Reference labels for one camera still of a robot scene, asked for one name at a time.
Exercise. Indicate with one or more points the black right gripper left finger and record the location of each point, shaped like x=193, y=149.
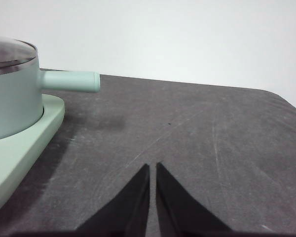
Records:
x=128, y=212

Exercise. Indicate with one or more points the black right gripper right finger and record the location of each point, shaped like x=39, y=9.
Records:
x=177, y=212

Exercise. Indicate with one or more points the mint green cooker base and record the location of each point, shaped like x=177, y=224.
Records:
x=14, y=160

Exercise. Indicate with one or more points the glass lid with green knob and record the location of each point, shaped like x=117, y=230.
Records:
x=12, y=51

